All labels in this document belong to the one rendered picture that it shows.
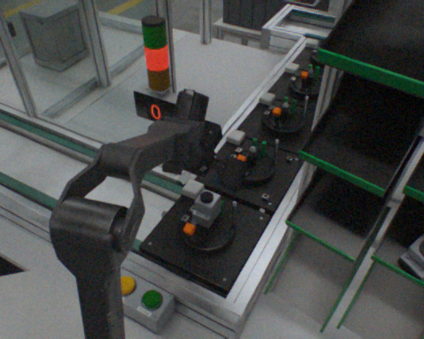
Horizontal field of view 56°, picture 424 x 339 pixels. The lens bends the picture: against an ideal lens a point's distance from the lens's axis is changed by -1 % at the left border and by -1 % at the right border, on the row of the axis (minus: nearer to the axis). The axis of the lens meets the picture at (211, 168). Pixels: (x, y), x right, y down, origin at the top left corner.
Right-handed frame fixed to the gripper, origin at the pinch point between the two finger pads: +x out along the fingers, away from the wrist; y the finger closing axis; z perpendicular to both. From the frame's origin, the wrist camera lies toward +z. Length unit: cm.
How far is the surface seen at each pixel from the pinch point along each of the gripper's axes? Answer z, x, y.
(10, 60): 10, 8, 75
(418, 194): 4.8, -20.2, -37.1
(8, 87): 5, 44, 115
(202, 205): -8.1, 5.5, 0.1
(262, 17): 115, 150, 64
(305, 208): -1.2, -5.1, -22.3
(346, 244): -4.6, -6.5, -31.0
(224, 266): -19.1, 11.1, -8.4
